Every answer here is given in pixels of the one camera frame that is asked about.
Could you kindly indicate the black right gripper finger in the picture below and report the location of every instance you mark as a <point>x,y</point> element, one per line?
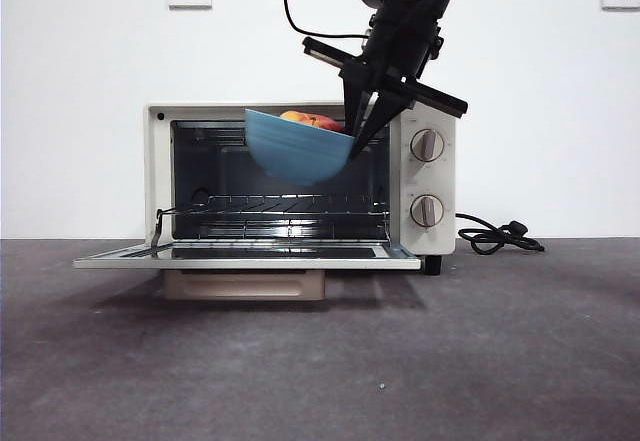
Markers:
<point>356,101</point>
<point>382,116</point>

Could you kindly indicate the red yellow apple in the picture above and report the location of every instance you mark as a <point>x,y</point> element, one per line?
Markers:
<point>300,117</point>

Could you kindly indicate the blue ribbed bowl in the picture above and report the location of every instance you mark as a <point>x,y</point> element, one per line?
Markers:
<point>295,151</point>

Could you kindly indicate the beige oven knob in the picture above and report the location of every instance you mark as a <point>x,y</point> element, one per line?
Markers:
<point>427,210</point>
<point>427,145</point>

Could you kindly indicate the cream toaster oven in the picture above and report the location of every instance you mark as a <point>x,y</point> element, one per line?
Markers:
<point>435,241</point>

